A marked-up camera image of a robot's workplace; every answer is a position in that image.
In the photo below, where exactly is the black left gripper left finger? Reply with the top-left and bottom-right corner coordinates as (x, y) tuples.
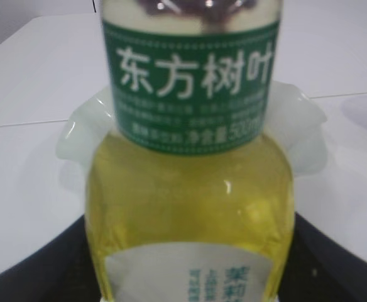
(0, 216), (85, 301)

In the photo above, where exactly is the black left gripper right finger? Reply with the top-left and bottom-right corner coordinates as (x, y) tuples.
(278, 214), (367, 302)

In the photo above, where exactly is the yellow tea bottle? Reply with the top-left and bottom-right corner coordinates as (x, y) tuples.
(85, 1), (295, 301)

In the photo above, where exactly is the purple artificial grape bunch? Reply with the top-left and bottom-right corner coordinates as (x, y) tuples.
(136, 0), (258, 33)

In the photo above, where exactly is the pale green wavy glass plate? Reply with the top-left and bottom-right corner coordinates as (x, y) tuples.
(55, 81), (328, 177)

